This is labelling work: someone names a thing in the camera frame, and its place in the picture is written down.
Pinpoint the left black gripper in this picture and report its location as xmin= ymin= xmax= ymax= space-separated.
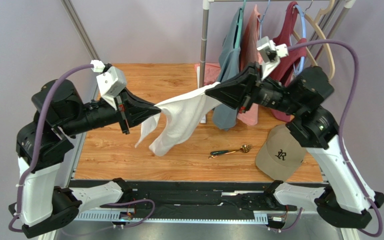
xmin=59 ymin=86 xmax=160 ymax=138

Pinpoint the metal clothes rack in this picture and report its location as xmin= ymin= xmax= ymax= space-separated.
xmin=199 ymin=0 xmax=339 ymax=124

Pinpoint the grey-blue hanging shirt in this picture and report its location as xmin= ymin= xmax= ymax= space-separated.
xmin=212 ymin=10 xmax=241 ymax=131

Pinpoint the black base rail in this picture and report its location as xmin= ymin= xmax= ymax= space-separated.
xmin=68 ymin=180 xmax=333 ymax=223

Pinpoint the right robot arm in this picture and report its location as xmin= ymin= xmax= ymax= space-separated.
xmin=205 ymin=63 xmax=384 ymax=230

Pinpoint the gold fork green handle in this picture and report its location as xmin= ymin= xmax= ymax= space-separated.
xmin=208 ymin=144 xmax=253 ymax=159

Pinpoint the aluminium frame post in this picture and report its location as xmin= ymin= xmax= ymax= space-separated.
xmin=60 ymin=0 xmax=101 ymax=60

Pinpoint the light blue hanger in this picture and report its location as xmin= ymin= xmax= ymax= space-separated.
xmin=293 ymin=4 xmax=307 ymax=77

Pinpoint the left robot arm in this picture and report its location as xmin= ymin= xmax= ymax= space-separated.
xmin=8 ymin=79 xmax=161 ymax=239

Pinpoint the white cloth napkin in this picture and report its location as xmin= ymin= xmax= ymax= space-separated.
xmin=148 ymin=82 xmax=222 ymax=157

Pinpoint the teal hanger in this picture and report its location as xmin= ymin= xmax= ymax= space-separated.
xmin=233 ymin=0 xmax=247 ymax=49

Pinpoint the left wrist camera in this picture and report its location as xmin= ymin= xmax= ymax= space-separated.
xmin=96 ymin=66 xmax=127 ymax=110

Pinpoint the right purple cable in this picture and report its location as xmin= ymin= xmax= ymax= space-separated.
xmin=268 ymin=39 xmax=384 ymax=238

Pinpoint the beige wooden hanger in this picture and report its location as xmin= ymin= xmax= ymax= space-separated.
xmin=303 ymin=0 xmax=336 ymax=81

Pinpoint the salmon pink hanging shirt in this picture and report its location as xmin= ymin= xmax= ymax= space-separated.
xmin=237 ymin=5 xmax=263 ymax=126

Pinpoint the dark red tank top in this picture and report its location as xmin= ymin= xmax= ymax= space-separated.
xmin=268 ymin=1 xmax=308 ymax=123

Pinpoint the gold utensil dark handle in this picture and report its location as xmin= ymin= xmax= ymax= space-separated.
xmin=208 ymin=149 xmax=241 ymax=159

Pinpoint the pink cloth on table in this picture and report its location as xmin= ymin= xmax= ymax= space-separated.
xmin=194 ymin=63 xmax=221 ymax=86

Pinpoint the tan baseball cap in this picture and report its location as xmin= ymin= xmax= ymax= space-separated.
xmin=255 ymin=124 xmax=307 ymax=182

